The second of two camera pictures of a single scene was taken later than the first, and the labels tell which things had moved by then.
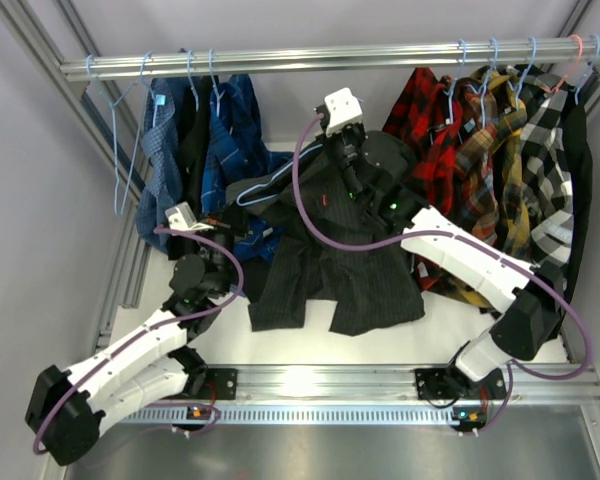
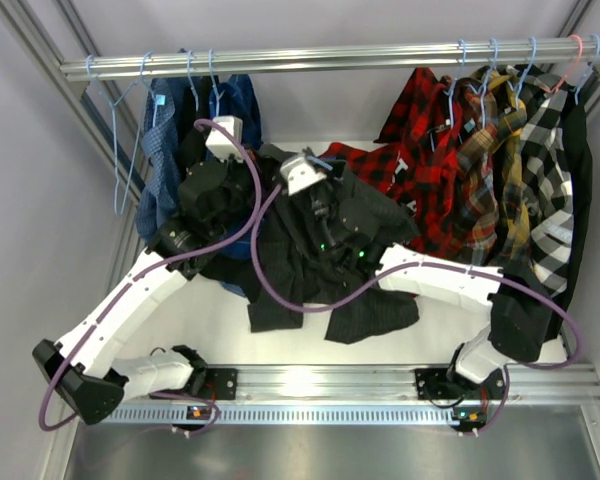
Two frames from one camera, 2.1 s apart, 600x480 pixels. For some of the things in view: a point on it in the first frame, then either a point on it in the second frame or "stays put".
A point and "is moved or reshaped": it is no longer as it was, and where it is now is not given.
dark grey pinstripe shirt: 362,291 stays put
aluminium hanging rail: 346,58 stays put
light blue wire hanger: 266,185 is moved or reshaped
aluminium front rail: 535,394 stays put
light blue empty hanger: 125,117 stays put
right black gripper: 344,142 -> 319,198
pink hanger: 581,49 stays put
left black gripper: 220,226 -> 212,173
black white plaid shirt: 546,171 stays put
